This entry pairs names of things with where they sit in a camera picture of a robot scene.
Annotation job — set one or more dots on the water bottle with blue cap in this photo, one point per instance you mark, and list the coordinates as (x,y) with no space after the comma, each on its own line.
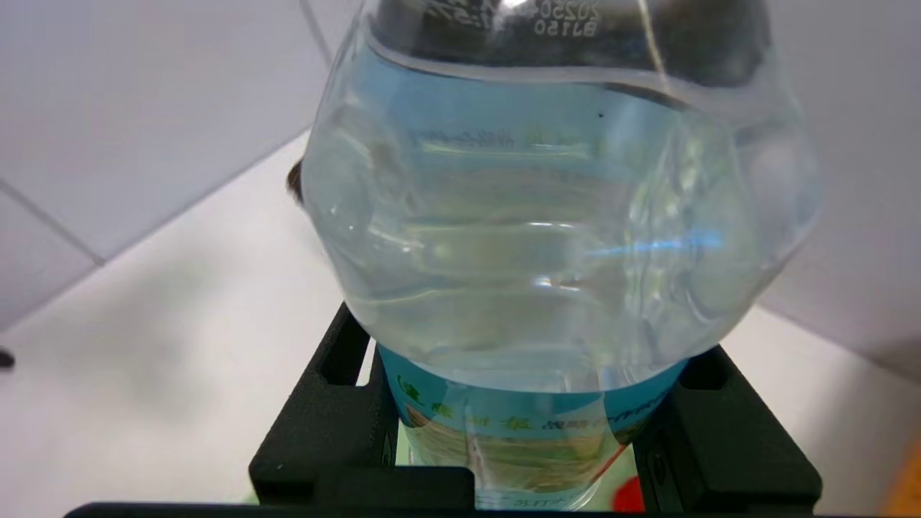
(561,216)

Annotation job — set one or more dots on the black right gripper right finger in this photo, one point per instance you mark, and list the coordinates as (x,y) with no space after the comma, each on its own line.
(727,446)

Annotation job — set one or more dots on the red rubber duck toy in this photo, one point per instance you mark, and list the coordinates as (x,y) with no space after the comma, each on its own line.
(627,496)

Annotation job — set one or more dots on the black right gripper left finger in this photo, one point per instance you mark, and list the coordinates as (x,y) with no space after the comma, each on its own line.
(324,446)

